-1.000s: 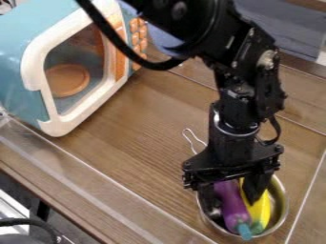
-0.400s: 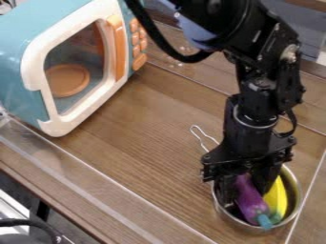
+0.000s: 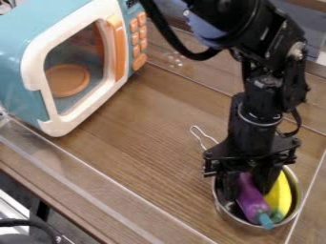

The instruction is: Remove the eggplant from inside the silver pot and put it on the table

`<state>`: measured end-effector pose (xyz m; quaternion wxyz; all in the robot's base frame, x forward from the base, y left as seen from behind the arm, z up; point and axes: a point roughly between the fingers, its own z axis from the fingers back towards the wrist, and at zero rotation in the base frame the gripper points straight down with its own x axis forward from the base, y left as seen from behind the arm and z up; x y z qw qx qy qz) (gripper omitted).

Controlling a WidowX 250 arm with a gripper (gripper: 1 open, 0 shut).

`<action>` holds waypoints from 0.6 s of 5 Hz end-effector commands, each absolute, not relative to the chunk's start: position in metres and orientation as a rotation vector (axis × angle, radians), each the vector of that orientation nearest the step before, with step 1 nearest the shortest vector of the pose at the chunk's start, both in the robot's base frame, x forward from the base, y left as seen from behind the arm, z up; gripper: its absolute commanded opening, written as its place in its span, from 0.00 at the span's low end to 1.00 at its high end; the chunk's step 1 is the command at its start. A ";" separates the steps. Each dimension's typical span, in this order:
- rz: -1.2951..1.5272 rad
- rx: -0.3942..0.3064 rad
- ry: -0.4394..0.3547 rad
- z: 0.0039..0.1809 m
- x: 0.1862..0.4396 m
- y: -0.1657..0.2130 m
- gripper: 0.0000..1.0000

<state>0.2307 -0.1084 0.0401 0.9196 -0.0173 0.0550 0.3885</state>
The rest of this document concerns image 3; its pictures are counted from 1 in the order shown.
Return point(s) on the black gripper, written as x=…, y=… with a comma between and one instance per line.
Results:
x=253, y=147

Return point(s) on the purple toy eggplant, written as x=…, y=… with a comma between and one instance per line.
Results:
x=251, y=202

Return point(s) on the silver pot with wire handle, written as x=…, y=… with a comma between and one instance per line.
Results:
x=233, y=213

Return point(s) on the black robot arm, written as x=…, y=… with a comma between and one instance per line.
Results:
x=266, y=41

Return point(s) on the yellow toy corn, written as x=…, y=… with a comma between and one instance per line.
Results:
x=279, y=199

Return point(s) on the orange microwave turntable plate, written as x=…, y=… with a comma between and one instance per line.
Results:
x=67, y=79

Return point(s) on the blue toy microwave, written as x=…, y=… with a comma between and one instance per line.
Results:
x=95, y=33

